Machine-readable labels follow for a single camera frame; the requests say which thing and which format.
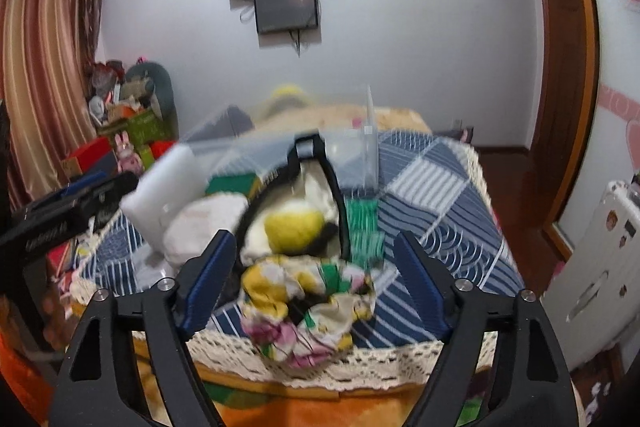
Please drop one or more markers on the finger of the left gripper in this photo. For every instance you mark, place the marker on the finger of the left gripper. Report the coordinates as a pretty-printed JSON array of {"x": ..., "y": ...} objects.
[
  {"x": 100, "y": 196},
  {"x": 70, "y": 189}
]

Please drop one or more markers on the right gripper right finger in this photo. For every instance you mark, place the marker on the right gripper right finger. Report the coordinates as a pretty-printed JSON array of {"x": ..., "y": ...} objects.
[{"x": 529, "y": 383}]

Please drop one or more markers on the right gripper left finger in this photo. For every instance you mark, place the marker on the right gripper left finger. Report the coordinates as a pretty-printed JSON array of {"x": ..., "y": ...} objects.
[{"x": 99, "y": 383}]

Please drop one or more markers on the white towel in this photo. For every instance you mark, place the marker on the white towel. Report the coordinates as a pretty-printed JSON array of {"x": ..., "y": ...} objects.
[{"x": 197, "y": 223}]

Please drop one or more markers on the clear plastic storage box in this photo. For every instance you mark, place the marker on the clear plastic storage box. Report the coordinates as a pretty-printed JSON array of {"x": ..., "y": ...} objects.
[{"x": 239, "y": 138}]

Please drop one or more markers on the green yellow scrub sponge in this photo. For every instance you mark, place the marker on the green yellow scrub sponge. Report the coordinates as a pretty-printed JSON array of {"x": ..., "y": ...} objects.
[{"x": 245, "y": 183}]

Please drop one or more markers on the yellow plush toy ball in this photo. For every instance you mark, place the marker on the yellow plush toy ball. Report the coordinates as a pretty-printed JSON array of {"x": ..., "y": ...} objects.
[{"x": 291, "y": 232}]

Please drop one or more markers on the black strap cream bag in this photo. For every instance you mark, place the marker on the black strap cream bag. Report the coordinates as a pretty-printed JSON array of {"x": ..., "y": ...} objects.
[{"x": 307, "y": 181}]

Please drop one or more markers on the green knitted cloth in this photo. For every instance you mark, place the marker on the green knitted cloth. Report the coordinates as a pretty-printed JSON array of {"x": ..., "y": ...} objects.
[{"x": 366, "y": 239}]

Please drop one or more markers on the floral fabric scrunchie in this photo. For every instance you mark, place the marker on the floral fabric scrunchie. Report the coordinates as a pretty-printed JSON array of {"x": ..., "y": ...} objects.
[{"x": 300, "y": 311}]

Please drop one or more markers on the red box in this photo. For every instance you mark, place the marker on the red box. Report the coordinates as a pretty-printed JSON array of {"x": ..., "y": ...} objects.
[{"x": 85, "y": 157}]

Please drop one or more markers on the pink plush rabbit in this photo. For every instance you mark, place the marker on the pink plush rabbit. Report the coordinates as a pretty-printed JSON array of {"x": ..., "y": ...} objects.
[{"x": 127, "y": 157}]

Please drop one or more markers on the green cardboard box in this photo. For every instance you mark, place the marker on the green cardboard box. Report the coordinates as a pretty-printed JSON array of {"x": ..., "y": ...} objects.
[{"x": 142, "y": 128}]

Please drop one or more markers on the white plastic baby fence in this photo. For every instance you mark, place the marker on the white plastic baby fence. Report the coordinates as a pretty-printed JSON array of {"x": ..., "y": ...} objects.
[{"x": 595, "y": 297}]

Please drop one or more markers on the grey green pillow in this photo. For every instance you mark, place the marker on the grey green pillow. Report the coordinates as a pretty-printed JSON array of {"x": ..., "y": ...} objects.
[{"x": 151, "y": 84}]

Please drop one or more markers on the striped brown curtain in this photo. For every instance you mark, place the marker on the striped brown curtain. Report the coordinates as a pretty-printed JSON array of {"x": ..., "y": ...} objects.
[{"x": 47, "y": 55}]

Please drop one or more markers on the yellow foam arch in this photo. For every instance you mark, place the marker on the yellow foam arch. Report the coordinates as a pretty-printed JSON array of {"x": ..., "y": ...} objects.
[{"x": 289, "y": 95}]

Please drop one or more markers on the blue white patterned tablecloth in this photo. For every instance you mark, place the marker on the blue white patterned tablecloth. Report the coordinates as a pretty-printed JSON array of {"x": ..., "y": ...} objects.
[{"x": 431, "y": 187}]

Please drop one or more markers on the beige floral blanket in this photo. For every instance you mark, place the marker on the beige floral blanket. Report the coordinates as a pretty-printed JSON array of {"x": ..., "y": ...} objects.
[{"x": 342, "y": 116}]

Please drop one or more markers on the small black wall monitor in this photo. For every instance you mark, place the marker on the small black wall monitor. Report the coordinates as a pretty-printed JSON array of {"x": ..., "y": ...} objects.
[{"x": 285, "y": 15}]

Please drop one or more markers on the wooden wardrobe frame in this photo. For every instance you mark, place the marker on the wooden wardrobe frame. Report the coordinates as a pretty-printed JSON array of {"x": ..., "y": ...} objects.
[{"x": 569, "y": 85}]

